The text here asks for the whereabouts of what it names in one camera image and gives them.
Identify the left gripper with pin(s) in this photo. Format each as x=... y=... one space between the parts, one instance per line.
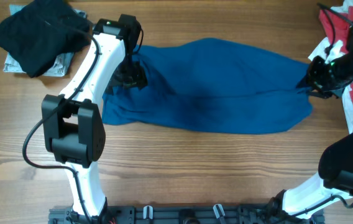
x=130 y=79

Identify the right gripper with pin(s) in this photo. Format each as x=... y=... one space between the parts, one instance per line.
x=314 y=78

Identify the blue t-shirt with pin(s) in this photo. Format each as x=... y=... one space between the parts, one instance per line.
x=213 y=85

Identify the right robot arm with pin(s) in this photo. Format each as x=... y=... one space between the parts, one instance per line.
x=334 y=179

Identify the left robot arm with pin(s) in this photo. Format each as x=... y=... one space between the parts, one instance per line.
x=73 y=127

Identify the red t-shirt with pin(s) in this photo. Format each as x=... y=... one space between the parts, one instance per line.
x=339 y=29

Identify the folded black garment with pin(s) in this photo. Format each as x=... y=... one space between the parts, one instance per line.
x=40 y=32

